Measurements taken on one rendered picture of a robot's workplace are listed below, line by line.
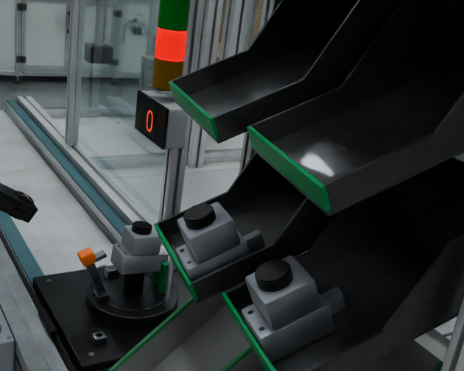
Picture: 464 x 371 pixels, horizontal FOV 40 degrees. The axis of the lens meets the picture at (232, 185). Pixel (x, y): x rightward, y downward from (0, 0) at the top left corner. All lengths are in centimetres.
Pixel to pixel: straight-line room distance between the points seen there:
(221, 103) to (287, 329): 22
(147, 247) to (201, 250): 35
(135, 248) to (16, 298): 21
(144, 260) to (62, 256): 32
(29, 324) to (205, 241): 45
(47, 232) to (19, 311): 34
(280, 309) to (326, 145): 13
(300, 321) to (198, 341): 27
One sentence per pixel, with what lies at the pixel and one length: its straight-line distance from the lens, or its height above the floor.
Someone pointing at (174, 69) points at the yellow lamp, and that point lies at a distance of 107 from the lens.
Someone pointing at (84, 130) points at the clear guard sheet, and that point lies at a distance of 160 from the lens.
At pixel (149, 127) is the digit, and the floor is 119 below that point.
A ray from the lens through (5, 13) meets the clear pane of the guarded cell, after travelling 217.
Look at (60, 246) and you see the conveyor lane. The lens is 127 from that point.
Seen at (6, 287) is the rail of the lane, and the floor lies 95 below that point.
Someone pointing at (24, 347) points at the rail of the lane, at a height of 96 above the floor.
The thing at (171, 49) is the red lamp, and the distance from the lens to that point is 106.
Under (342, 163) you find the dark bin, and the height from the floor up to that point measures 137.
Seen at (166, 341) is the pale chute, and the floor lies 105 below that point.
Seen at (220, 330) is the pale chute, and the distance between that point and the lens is 76.
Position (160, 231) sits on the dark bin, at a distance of 69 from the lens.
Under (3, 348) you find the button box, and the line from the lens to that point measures 95.
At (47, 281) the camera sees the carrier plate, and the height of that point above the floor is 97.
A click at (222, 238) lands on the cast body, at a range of 59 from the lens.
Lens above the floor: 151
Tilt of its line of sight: 21 degrees down
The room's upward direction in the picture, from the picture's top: 8 degrees clockwise
